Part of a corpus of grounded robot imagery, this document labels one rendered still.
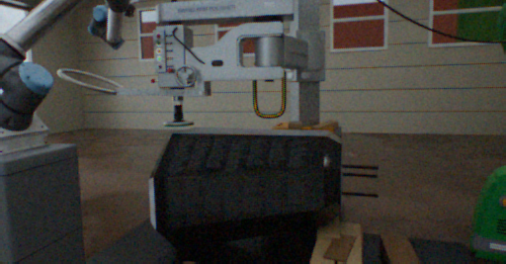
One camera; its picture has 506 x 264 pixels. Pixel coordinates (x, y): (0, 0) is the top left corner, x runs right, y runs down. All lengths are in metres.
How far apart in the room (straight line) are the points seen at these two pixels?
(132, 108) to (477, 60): 8.45
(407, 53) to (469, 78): 1.34
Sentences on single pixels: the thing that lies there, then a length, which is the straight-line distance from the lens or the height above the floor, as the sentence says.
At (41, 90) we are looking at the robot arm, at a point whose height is 1.12.
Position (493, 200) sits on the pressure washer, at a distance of 2.59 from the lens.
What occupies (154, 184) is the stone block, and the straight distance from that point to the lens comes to 2.12.
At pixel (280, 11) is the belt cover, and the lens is 2.22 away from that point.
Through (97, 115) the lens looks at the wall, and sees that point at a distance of 10.68.
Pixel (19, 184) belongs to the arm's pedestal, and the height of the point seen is 0.74.
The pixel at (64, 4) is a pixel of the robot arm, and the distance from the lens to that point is 1.81.
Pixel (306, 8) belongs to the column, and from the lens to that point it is 2.87.
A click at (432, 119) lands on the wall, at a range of 8.42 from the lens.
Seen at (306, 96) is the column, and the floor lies 1.03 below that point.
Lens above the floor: 1.11
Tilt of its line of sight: 5 degrees down
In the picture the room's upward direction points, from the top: 1 degrees counter-clockwise
